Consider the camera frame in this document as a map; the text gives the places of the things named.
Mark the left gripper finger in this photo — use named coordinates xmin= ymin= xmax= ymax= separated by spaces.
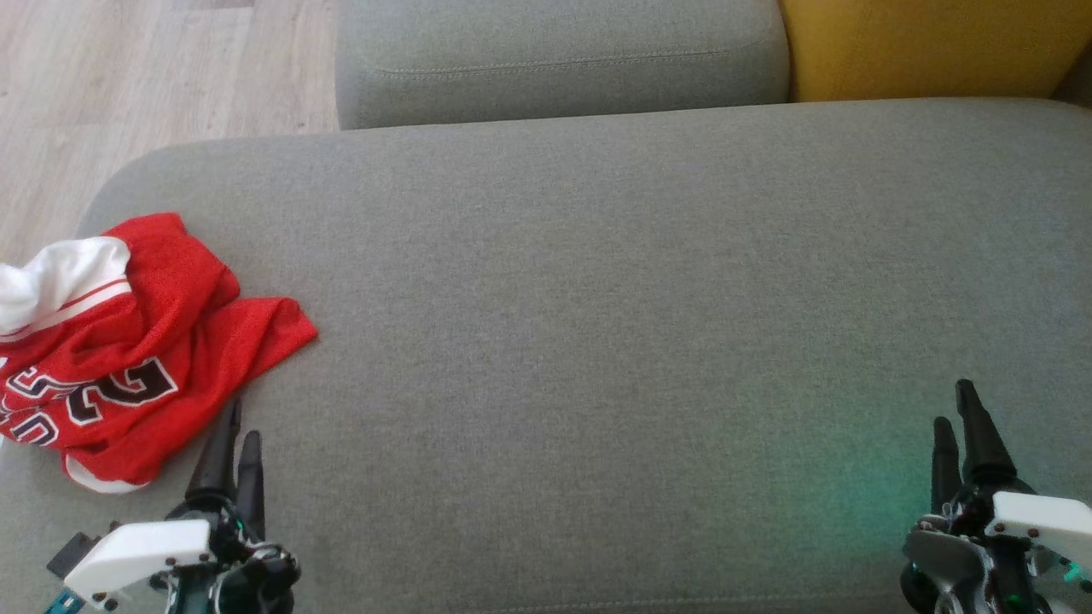
xmin=236 ymin=431 xmax=265 ymax=540
xmin=185 ymin=399 xmax=242 ymax=506

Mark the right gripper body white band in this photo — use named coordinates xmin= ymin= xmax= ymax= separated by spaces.
xmin=902 ymin=479 xmax=1092 ymax=614

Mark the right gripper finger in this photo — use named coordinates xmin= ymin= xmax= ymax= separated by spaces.
xmin=955 ymin=379 xmax=1018 ymax=485
xmin=932 ymin=416 xmax=963 ymax=514

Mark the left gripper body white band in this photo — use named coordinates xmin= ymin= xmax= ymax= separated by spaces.
xmin=64 ymin=503 xmax=301 ymax=614

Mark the red Bulls 23 jersey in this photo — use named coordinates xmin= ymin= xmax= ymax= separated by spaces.
xmin=0 ymin=212 xmax=319 ymax=495

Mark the grey fabric sofa seat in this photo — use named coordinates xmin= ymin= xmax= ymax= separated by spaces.
xmin=0 ymin=96 xmax=1092 ymax=614

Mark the yellow sofa cushion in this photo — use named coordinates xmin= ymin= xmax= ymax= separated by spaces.
xmin=778 ymin=0 xmax=1092 ymax=105

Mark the grey sofa back cushion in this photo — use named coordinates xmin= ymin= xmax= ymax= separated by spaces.
xmin=335 ymin=0 xmax=791 ymax=130

